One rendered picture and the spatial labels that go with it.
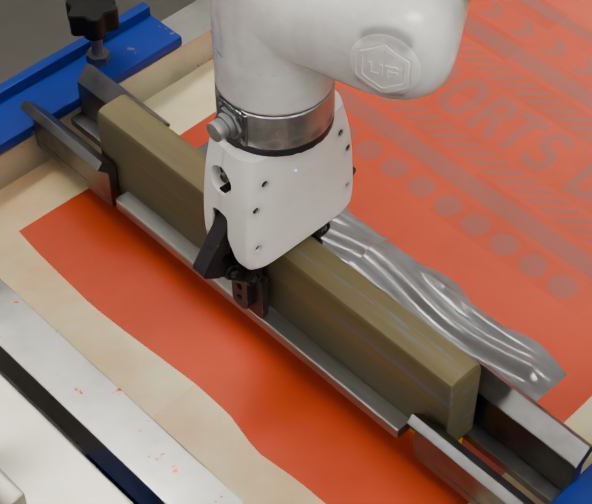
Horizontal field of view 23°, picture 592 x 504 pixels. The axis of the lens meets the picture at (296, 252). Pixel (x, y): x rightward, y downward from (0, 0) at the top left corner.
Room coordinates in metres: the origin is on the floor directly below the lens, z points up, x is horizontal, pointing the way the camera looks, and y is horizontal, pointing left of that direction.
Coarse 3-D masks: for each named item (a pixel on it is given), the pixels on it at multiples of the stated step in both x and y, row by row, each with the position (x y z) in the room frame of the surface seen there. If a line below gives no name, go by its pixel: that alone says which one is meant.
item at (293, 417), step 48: (432, 240) 0.76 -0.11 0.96; (480, 288) 0.71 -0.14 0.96; (528, 288) 0.71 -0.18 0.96; (528, 336) 0.66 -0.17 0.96; (576, 336) 0.66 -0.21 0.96; (240, 384) 0.62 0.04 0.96; (288, 384) 0.62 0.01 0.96; (576, 384) 0.62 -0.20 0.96; (288, 432) 0.58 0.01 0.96; (336, 432) 0.58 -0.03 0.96; (384, 432) 0.58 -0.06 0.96; (336, 480) 0.54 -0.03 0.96; (384, 480) 0.54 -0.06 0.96; (432, 480) 0.54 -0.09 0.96
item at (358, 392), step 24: (144, 216) 0.75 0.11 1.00; (168, 240) 0.72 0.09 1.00; (192, 264) 0.70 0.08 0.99; (216, 288) 0.68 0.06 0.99; (288, 336) 0.63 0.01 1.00; (312, 360) 0.61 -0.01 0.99; (336, 360) 0.61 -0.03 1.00; (336, 384) 0.59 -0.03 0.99; (360, 384) 0.59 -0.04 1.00; (360, 408) 0.58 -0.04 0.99; (384, 408) 0.57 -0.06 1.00
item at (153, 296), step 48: (576, 0) 1.05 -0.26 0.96; (192, 144) 0.87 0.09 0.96; (384, 192) 0.81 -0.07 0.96; (48, 240) 0.76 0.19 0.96; (96, 240) 0.76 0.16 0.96; (144, 240) 0.76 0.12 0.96; (384, 240) 0.76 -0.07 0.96; (96, 288) 0.71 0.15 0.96; (144, 288) 0.71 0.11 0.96; (192, 288) 0.71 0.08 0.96; (144, 336) 0.66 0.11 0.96; (192, 336) 0.66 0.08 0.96; (240, 336) 0.66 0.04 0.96
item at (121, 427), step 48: (192, 48) 0.96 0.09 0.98; (144, 96) 0.92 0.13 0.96; (0, 288) 0.68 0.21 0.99; (0, 336) 0.64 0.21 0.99; (48, 336) 0.64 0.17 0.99; (48, 384) 0.59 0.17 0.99; (96, 384) 0.59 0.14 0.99; (96, 432) 0.55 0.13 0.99; (144, 432) 0.55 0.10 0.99; (144, 480) 0.52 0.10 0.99; (192, 480) 0.52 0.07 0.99
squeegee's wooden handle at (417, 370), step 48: (144, 144) 0.76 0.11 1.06; (144, 192) 0.76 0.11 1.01; (192, 192) 0.72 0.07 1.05; (192, 240) 0.72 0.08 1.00; (288, 288) 0.65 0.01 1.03; (336, 288) 0.62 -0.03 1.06; (336, 336) 0.61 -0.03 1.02; (384, 336) 0.58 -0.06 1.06; (432, 336) 0.58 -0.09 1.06; (384, 384) 0.58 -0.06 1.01; (432, 384) 0.55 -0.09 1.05
